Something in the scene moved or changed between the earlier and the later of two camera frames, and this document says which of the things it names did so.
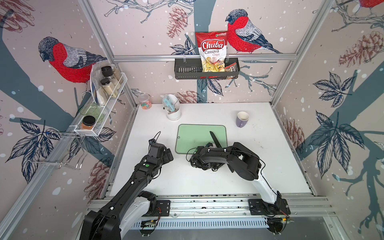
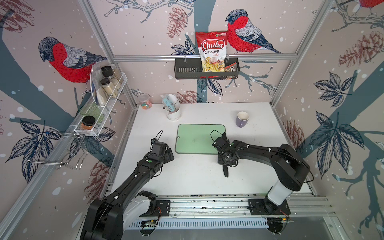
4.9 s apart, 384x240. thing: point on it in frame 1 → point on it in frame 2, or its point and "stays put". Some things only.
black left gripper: x=167 y=158 stays put
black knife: x=215 y=140 → x=225 y=170
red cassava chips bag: x=212 y=46 stays put
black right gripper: x=215 y=169 → x=230 y=163
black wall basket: x=190 y=68 stays put
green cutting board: x=190 y=136 stays put
